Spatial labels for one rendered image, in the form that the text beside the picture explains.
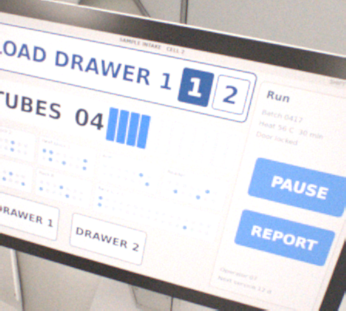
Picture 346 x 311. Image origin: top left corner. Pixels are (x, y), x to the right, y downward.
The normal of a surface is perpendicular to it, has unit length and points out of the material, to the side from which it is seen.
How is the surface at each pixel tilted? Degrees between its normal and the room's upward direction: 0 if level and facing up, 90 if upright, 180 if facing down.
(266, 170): 50
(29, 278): 0
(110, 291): 5
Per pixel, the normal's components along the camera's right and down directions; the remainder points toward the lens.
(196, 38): -0.19, 0.25
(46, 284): 0.02, -0.56
